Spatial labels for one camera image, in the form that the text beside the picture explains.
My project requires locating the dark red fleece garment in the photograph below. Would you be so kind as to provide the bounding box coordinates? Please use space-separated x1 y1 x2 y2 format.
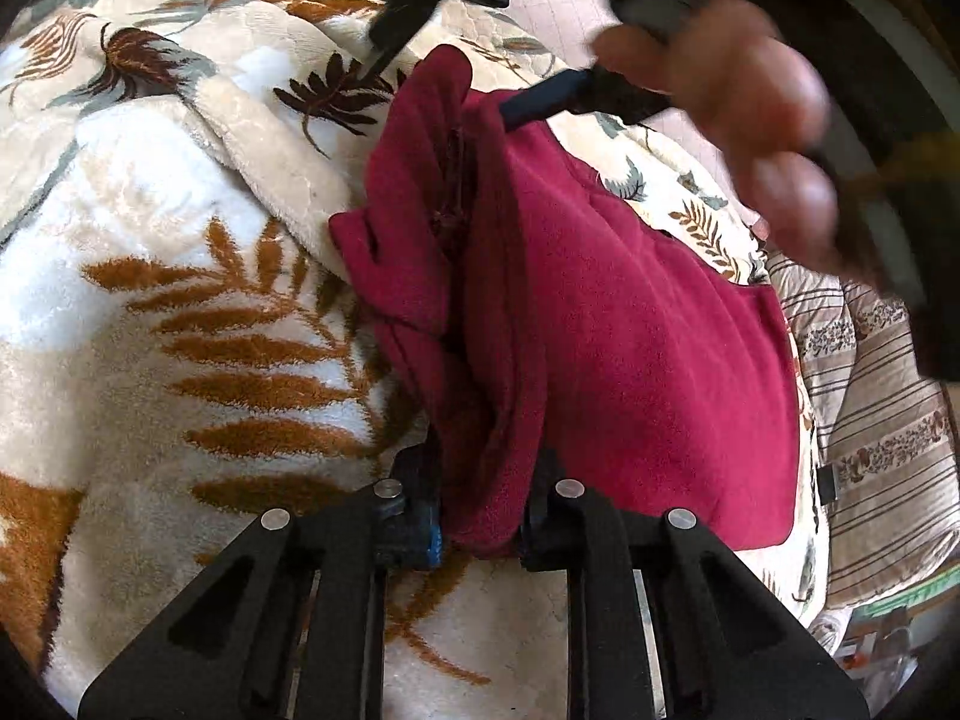
329 46 799 553

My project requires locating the person's right hand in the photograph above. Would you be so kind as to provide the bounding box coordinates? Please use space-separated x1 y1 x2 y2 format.
592 0 856 278

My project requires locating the cream leaf-print fleece blanket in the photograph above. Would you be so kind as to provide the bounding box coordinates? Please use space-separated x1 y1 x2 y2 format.
0 0 835 720

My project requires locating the striped beige bedding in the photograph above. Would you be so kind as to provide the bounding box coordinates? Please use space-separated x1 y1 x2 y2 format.
766 252 958 608

